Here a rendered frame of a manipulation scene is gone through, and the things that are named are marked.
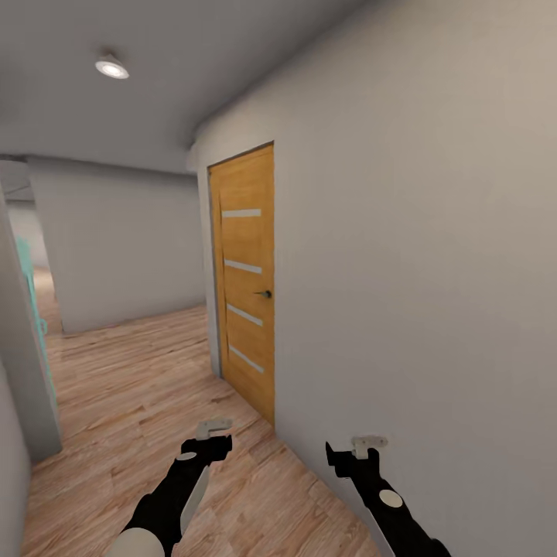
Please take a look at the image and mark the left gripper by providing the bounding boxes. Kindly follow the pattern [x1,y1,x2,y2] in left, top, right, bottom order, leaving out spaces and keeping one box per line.
[183,434,232,463]

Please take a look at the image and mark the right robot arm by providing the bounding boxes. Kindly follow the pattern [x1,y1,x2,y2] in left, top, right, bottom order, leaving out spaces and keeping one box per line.
[326,435,452,557]

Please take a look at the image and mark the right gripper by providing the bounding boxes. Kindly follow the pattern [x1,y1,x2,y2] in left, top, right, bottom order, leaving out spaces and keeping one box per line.
[326,442,381,491]

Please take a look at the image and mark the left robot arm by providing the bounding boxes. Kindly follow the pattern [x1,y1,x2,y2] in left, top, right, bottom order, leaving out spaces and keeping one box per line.
[102,418,233,557]

